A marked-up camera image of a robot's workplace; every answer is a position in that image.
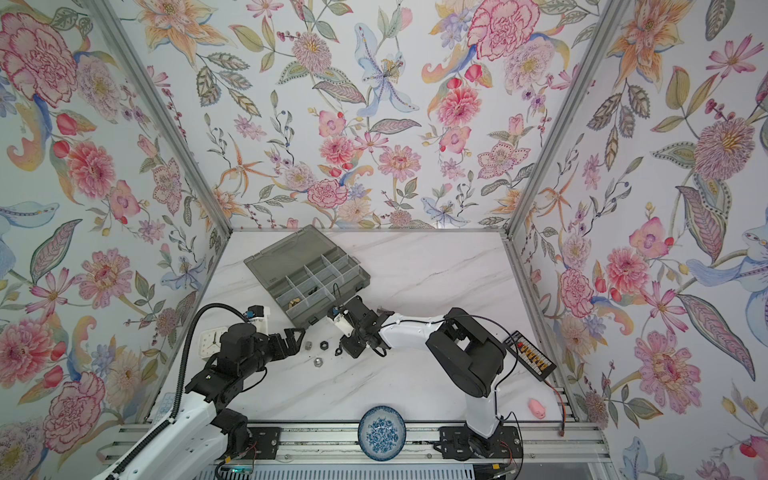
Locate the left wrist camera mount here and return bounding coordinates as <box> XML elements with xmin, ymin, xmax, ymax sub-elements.
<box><xmin>244</xmin><ymin>305</ymin><xmax>270</xmax><ymax>334</ymax></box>

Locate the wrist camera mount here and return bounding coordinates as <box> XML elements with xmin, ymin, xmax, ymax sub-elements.
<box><xmin>328</xmin><ymin>306</ymin><xmax>354</xmax><ymax>337</ymax></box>
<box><xmin>244</xmin><ymin>305</ymin><xmax>270</xmax><ymax>334</ymax></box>

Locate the white square clock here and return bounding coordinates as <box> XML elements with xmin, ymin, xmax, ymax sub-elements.
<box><xmin>198</xmin><ymin>327</ymin><xmax>228</xmax><ymax>360</ymax></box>

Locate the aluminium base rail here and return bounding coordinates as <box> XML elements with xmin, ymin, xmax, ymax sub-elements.
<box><xmin>96</xmin><ymin>421</ymin><xmax>611</xmax><ymax>466</ymax></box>

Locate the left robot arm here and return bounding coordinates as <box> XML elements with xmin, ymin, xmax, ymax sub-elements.
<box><xmin>96</xmin><ymin>303</ymin><xmax>306</xmax><ymax>479</ymax></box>

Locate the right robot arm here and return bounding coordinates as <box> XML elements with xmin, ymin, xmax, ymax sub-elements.
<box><xmin>328</xmin><ymin>296</ymin><xmax>506</xmax><ymax>457</ymax></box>

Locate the blue white patterned plate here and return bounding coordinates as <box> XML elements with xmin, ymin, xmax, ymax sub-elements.
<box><xmin>357</xmin><ymin>405</ymin><xmax>407</xmax><ymax>462</ymax></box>

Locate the black remote with buttons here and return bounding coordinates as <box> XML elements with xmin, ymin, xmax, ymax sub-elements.
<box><xmin>503</xmin><ymin>331</ymin><xmax>556</xmax><ymax>382</ymax></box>

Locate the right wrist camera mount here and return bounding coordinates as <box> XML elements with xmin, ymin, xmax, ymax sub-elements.
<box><xmin>328</xmin><ymin>306</ymin><xmax>354</xmax><ymax>337</ymax></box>

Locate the grey plastic organizer box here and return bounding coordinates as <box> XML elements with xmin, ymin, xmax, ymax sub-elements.
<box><xmin>244</xmin><ymin>226</ymin><xmax>370</xmax><ymax>328</ymax></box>

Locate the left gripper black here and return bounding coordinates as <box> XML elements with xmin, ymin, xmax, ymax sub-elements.
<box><xmin>239</xmin><ymin>325</ymin><xmax>306</xmax><ymax>380</ymax></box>

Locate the pink eraser toy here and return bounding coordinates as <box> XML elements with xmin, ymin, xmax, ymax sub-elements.
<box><xmin>527</xmin><ymin>398</ymin><xmax>546</xmax><ymax>420</ymax></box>

